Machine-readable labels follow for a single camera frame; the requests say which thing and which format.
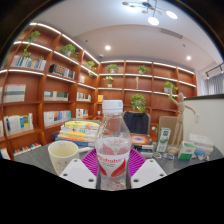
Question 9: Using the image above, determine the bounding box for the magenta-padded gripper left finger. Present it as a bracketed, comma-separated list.
[59, 148, 101, 190]

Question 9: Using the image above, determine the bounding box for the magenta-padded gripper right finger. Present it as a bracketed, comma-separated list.
[128, 148, 168, 189]

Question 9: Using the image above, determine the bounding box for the clear red-labelled water bottle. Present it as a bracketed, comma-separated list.
[94, 99, 133, 191]

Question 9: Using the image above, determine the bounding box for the cream printed cup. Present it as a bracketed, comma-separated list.
[47, 140, 80, 177]

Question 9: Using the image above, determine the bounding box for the tall green-white carton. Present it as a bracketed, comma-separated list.
[155, 127, 172, 154]

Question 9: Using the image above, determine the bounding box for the stack of colourful books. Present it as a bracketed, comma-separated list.
[54, 119, 101, 148]

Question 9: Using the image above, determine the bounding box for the beige chair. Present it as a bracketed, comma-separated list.
[157, 115, 179, 136]

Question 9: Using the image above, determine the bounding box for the wooden artist mannequin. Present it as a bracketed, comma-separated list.
[168, 84, 197, 155]

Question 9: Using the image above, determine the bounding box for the grey window curtain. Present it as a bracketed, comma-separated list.
[206, 73, 224, 96]

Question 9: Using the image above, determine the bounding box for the ceiling air vent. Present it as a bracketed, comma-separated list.
[159, 28, 184, 40]

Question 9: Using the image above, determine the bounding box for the branched ceiling lamp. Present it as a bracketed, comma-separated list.
[121, 0, 179, 27]

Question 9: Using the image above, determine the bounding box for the wooden wall shelf unit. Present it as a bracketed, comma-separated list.
[0, 21, 198, 161]

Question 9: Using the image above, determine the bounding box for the black track light rail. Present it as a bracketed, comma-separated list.
[204, 63, 224, 79]

